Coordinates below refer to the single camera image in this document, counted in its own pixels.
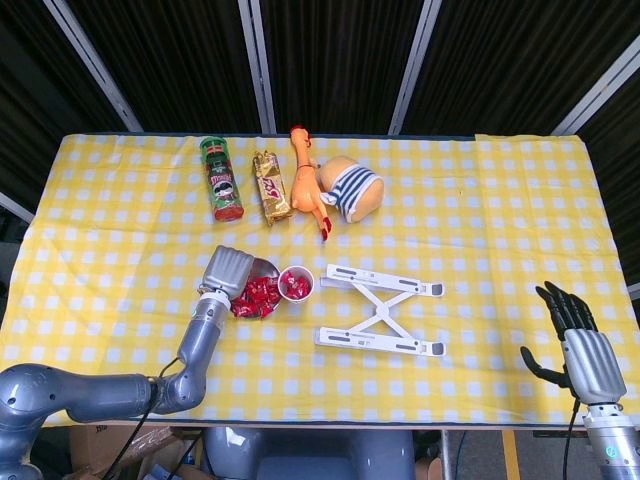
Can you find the white paper cup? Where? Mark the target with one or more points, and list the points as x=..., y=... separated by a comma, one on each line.
x=310, y=285

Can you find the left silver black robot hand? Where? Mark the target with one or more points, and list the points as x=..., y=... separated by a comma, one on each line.
x=227, y=272

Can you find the white folding laptop stand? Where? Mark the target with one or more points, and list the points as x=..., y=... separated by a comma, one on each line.
x=382, y=311

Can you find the yellow white checked tablecloth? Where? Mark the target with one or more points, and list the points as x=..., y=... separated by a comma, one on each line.
x=450, y=225

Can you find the round metal plate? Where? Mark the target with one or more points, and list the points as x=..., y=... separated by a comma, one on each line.
x=267, y=267

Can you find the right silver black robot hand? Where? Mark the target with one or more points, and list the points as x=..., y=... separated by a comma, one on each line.
x=592, y=365

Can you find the yellow floor tape strip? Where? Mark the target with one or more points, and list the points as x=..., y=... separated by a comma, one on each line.
x=509, y=455

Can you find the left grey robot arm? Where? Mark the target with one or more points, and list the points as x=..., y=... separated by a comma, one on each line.
x=200, y=330

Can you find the red candy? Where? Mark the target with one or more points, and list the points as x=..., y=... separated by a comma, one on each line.
x=270, y=285
x=301, y=287
x=289, y=282
x=264, y=311

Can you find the orange rubber chicken toy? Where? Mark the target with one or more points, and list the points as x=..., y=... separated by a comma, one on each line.
x=305, y=190

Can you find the plush toy with striped shirt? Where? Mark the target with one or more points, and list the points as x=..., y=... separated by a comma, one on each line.
x=370, y=195

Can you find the gold snack package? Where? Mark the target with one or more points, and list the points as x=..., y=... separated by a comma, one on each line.
x=272, y=190

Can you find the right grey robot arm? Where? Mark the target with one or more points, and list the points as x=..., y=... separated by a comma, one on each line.
x=612, y=450

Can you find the green Pringles can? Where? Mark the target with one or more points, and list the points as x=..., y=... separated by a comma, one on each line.
x=222, y=185

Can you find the silver frame post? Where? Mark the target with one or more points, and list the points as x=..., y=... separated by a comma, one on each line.
x=257, y=65
x=635, y=291
x=415, y=65
x=600, y=98
x=94, y=65
x=15, y=206

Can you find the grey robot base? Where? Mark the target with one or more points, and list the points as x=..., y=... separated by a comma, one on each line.
x=310, y=455

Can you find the metal table leg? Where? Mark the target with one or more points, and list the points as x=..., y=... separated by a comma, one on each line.
x=445, y=455

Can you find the brown cardboard box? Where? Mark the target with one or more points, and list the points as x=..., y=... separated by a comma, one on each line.
x=155, y=445

